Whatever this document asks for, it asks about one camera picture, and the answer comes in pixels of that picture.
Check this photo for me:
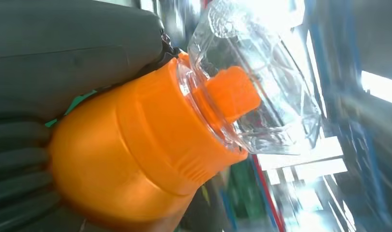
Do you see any orange detergent bottle clear cap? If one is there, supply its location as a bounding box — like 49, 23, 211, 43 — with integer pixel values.
47, 0, 323, 232

